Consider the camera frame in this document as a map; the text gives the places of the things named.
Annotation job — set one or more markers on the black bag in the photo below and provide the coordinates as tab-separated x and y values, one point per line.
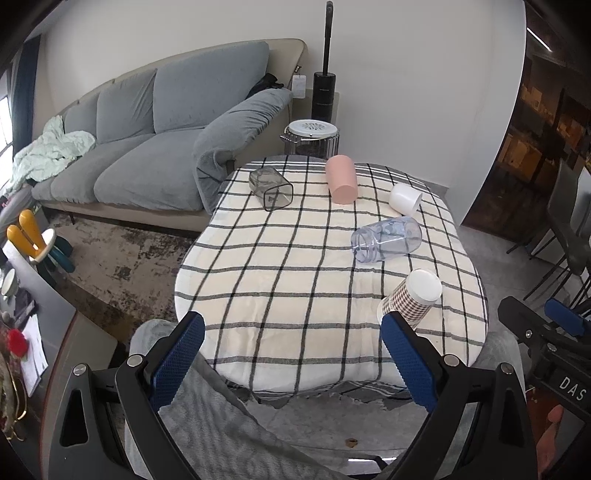
264	85

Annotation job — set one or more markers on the mint green blanket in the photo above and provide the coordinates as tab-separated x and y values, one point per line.
41	154

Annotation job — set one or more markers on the ribbed container with white lid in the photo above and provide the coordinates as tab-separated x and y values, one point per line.
310	136

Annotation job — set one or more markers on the grey transparent square cup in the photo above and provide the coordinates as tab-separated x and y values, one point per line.
271	189

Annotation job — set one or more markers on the brown checkered paper cup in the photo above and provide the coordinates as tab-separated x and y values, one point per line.
413	297

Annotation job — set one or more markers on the grey sofa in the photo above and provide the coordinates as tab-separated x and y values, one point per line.
138	152

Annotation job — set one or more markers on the pink cup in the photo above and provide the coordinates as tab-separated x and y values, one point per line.
340	180

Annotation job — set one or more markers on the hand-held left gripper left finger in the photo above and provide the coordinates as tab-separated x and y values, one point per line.
178	357

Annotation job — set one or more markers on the black checked cream tablecloth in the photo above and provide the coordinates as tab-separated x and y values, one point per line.
295	277

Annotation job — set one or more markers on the grey dining chair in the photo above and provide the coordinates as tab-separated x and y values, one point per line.
565	240

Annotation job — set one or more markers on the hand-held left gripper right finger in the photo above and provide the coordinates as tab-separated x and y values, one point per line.
408	364

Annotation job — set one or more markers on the white paper sheets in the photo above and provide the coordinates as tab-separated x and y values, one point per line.
34	364

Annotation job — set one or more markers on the person's right hand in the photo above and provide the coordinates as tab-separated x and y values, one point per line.
551	434

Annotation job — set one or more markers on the black stick vacuum cleaner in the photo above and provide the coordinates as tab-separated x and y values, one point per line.
323	87

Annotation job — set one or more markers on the red flower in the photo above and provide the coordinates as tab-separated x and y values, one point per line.
17	344

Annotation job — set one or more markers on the grey desk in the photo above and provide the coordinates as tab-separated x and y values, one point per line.
55	318

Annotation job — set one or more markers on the white cup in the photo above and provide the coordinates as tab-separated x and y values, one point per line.
405	198

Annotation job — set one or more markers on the white hanging tag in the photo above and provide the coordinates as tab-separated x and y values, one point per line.
298	86

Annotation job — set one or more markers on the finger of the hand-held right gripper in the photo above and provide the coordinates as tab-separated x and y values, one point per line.
561	313
519	316

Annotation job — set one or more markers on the yellow eared child stool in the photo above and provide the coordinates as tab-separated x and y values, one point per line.
34	240

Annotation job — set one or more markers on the dark blue curtain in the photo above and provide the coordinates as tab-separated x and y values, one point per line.
23	87

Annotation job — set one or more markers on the brown mottled rug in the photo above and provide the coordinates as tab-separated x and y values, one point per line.
129	258

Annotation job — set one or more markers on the clear bluish plastic cup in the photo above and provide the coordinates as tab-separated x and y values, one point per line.
388	240

